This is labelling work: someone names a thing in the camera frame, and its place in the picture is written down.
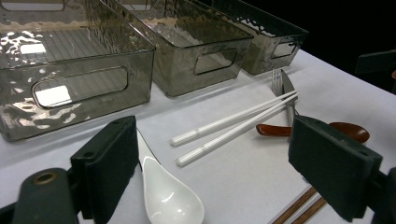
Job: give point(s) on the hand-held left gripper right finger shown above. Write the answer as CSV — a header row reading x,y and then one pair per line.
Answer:
x,y
333,165

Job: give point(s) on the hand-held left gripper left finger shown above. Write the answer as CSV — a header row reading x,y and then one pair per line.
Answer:
x,y
106,161

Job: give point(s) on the brown wooden chopstick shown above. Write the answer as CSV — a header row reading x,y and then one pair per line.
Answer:
x,y
295,205
311,210

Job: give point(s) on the brown wooden spoon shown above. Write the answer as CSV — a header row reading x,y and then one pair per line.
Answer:
x,y
274,130

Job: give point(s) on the white ceramic spoon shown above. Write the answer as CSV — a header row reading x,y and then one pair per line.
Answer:
x,y
168,199

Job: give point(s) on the metal knife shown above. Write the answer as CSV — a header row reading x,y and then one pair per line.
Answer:
x,y
288,84

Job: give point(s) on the smoky clear plastic bin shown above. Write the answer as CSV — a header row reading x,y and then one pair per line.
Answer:
x,y
264,46
186,62
77,56

